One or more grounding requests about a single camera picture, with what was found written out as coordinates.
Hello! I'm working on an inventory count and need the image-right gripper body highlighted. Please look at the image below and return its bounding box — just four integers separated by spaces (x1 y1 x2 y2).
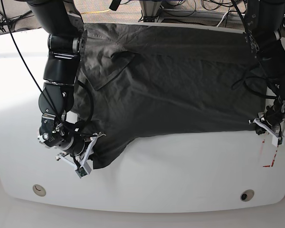
248 104 285 146

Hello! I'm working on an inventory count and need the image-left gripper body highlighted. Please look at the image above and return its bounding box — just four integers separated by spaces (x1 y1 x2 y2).
56 132 106 175

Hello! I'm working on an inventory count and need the dark grey T-shirt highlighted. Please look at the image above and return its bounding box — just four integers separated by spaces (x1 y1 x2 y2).
72 23 266 169

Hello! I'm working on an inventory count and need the black robot arm image-left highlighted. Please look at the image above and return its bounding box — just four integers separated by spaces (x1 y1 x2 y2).
27 0 103 178

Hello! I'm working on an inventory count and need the red tape rectangle marking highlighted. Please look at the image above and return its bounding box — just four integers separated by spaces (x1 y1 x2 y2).
259 139 278 167

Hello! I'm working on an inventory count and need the black tripod stand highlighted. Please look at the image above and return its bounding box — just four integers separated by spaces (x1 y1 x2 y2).
0 0 41 33

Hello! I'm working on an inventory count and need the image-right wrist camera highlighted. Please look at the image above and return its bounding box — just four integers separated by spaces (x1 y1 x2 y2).
278 136 285 146

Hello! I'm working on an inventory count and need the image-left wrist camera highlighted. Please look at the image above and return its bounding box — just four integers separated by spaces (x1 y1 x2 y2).
75 167 88 178

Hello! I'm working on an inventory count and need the left table cable grommet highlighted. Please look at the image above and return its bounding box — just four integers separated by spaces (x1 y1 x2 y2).
32 184 46 197

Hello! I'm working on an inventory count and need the table cable grommet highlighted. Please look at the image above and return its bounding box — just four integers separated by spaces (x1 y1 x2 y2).
240 190 255 202
32 184 46 197

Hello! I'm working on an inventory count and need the right table cable grommet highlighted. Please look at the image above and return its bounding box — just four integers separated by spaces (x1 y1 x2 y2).
240 190 255 202

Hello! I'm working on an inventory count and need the yellow cable on floor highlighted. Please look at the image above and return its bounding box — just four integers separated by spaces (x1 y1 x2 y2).
82 8 111 15

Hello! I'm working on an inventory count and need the aluminium frame post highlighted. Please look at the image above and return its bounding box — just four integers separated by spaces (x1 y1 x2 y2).
139 0 162 22

